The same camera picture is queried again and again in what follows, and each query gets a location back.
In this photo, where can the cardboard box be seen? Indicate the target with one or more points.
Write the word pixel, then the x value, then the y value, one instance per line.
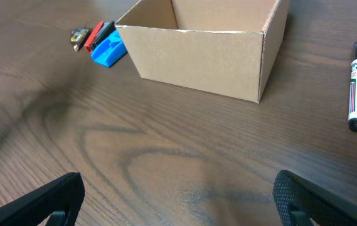
pixel 226 47

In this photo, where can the blue whiteboard eraser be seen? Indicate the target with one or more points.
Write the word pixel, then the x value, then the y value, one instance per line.
pixel 109 51

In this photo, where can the red black stapler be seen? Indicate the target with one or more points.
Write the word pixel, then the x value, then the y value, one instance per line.
pixel 99 33

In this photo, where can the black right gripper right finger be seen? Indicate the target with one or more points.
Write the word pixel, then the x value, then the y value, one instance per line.
pixel 301 202

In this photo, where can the gold correction tape dispenser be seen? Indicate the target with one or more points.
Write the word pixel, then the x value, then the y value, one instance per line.
pixel 79 36

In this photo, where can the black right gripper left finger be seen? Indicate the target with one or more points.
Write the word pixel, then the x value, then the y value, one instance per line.
pixel 58 202

